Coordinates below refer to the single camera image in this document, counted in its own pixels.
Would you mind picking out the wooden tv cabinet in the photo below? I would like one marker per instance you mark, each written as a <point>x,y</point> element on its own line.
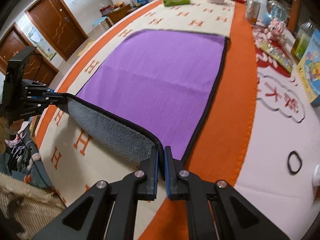
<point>118,14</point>

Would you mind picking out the snow globe blue base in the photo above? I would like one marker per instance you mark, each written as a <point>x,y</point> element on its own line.
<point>274,10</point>

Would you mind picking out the pink toy figure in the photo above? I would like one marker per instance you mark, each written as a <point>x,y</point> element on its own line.
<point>275,30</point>

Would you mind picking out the blue stool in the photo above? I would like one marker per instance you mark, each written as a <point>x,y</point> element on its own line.
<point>103,23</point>

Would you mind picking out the packet of candies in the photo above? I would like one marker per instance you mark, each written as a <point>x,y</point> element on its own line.
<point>278,55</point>

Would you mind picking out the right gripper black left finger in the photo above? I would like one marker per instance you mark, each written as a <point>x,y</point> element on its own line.
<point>107,211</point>

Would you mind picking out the white printed tablecloth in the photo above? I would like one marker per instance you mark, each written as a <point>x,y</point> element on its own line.
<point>281,140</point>

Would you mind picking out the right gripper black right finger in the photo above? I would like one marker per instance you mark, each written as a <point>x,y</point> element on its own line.
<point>215,210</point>

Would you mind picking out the white squeeze bottle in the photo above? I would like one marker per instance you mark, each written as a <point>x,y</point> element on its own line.
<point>262,9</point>

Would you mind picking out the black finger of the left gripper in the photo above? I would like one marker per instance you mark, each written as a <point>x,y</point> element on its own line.
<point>57,99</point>

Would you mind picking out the brown wooden door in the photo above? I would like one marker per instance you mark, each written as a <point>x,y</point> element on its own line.
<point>58,26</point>

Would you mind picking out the colourful children's book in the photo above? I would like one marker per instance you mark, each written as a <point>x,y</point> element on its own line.
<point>309,70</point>

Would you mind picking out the orange and cream H blanket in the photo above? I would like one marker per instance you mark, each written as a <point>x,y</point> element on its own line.
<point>74,161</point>

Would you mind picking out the purple and grey towel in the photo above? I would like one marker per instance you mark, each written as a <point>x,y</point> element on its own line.
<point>156,88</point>

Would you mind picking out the plastic bottle with yellow liquid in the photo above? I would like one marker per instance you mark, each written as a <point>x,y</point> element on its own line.
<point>302,39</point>

